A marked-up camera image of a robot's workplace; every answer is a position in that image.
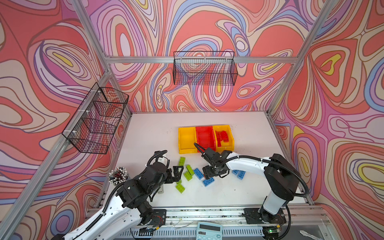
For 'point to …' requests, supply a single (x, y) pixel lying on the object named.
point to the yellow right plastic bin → (225, 146)
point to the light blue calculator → (209, 231)
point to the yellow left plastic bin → (187, 138)
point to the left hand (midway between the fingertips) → (177, 168)
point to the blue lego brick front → (207, 181)
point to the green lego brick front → (180, 187)
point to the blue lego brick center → (199, 174)
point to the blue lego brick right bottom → (240, 174)
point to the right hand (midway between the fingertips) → (212, 176)
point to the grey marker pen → (161, 189)
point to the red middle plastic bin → (205, 137)
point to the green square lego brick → (188, 175)
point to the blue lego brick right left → (235, 172)
